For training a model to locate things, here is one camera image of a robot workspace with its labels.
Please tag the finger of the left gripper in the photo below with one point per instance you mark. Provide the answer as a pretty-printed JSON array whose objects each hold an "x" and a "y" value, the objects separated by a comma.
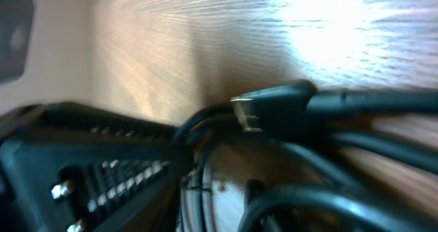
[{"x": 72, "y": 167}]

